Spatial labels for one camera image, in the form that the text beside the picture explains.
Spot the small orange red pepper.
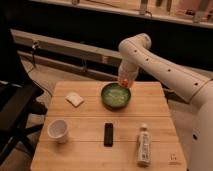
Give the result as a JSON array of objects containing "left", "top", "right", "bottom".
[{"left": 121, "top": 79, "right": 128, "bottom": 88}]

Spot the metal clamp stand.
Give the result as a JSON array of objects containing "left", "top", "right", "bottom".
[{"left": 31, "top": 40, "right": 39, "bottom": 67}]

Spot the black rectangular remote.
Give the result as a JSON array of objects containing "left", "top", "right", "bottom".
[{"left": 104, "top": 123, "right": 113, "bottom": 147}]

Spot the white plastic bottle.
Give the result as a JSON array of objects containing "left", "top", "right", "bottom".
[{"left": 137, "top": 124, "right": 151, "bottom": 167}]

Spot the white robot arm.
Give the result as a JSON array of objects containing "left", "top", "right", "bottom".
[{"left": 118, "top": 33, "right": 213, "bottom": 171}]

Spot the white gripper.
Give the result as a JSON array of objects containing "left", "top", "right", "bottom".
[{"left": 118, "top": 64, "right": 138, "bottom": 88}]

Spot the black office chair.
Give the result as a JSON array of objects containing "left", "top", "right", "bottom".
[{"left": 0, "top": 80, "right": 48, "bottom": 166}]

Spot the green ceramic bowl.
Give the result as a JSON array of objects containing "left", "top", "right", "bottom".
[{"left": 101, "top": 83, "right": 131, "bottom": 109}]

